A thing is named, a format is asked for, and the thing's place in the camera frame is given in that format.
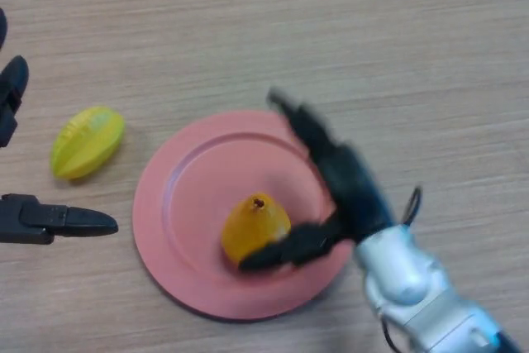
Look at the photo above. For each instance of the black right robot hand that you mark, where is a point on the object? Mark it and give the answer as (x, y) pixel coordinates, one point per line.
(343, 187)

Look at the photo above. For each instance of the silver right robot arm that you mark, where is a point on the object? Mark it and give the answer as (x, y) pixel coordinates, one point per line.
(417, 291)

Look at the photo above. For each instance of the yellow pear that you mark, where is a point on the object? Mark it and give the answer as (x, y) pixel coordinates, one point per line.
(252, 229)

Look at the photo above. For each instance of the pink round plate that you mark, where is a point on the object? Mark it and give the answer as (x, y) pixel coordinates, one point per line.
(194, 225)

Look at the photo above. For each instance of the yellow-green starfruit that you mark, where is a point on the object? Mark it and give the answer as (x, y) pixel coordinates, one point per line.
(87, 144)

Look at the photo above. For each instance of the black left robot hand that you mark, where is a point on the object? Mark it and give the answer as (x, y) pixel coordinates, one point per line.
(29, 218)

